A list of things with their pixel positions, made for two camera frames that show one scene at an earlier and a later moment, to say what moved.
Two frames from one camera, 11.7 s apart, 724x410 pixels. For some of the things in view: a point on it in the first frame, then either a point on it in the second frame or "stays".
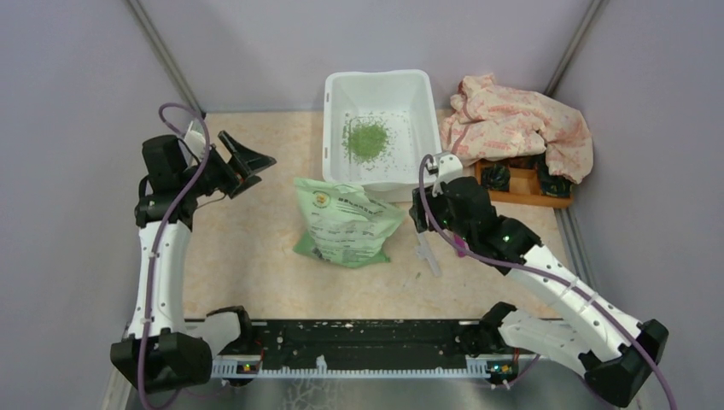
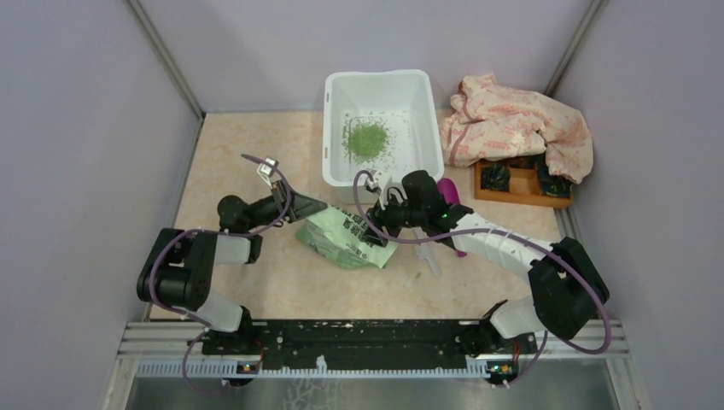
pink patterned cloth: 486,121 stays
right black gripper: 417,212 -> 380,219
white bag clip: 423,251 stays
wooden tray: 525,187 stays
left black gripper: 250,161 -> 303,206
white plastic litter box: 380,131 stays
